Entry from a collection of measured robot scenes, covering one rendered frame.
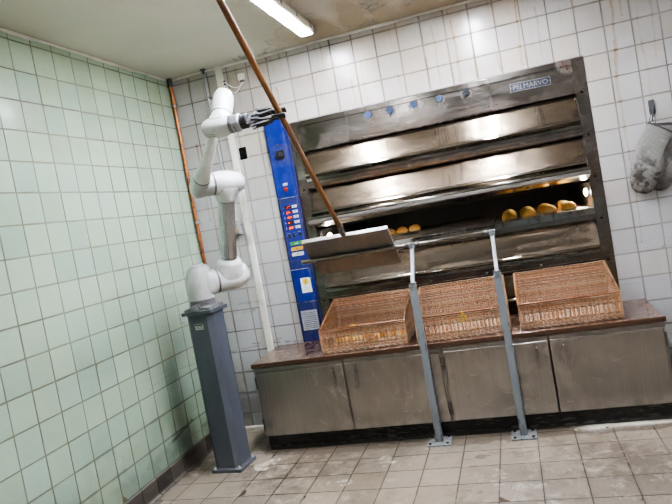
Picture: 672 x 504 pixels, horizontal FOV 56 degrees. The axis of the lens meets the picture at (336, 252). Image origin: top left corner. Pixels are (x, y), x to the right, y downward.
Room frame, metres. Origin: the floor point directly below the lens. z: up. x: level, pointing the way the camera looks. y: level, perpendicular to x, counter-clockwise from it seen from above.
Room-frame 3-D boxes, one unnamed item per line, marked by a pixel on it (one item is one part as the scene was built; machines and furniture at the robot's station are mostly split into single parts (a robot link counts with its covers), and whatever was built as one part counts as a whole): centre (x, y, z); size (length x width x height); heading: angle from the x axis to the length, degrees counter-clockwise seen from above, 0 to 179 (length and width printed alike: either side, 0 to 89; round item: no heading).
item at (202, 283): (3.84, 0.85, 1.17); 0.18 x 0.16 x 0.22; 119
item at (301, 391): (3.88, -0.57, 0.29); 2.42 x 0.56 x 0.58; 74
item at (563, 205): (4.39, -1.44, 1.21); 0.61 x 0.48 x 0.06; 164
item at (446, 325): (3.86, -0.71, 0.72); 0.56 x 0.49 x 0.28; 76
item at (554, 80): (4.15, -0.76, 1.99); 1.80 x 0.08 x 0.21; 74
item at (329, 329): (4.03, -0.13, 0.72); 0.56 x 0.49 x 0.28; 75
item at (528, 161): (4.13, -0.76, 1.54); 1.79 x 0.11 x 0.19; 74
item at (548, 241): (4.13, -0.76, 1.02); 1.79 x 0.11 x 0.19; 74
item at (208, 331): (3.83, 0.86, 0.50); 0.21 x 0.21 x 1.00; 70
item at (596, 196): (5.06, -0.94, 1.05); 2.10 x 1.91 x 2.10; 74
